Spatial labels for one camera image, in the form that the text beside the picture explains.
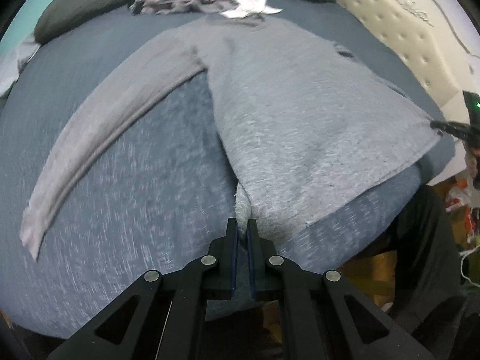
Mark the cream tufted headboard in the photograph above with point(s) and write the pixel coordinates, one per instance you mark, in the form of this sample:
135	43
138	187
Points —
405	26

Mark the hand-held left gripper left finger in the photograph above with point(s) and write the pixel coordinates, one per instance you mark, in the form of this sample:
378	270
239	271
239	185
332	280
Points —
229	270

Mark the dark grey long pillow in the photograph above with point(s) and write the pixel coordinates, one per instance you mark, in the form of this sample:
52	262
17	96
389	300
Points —
86	3

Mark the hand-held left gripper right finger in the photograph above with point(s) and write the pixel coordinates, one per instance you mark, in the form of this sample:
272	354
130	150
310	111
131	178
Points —
257	270

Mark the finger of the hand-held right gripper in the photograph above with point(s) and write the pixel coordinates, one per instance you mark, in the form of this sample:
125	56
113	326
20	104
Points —
446	125

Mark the grey knit sweater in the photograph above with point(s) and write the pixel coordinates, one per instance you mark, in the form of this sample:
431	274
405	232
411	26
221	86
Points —
300	120

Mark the bed with blue patterned sheet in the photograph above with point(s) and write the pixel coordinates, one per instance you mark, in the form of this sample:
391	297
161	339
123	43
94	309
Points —
131	195

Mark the light grey-blue blanket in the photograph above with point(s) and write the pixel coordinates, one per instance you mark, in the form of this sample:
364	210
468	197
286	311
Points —
15	63

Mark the person's dark trousers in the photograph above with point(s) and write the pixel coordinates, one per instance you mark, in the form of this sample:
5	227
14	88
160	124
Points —
420	251

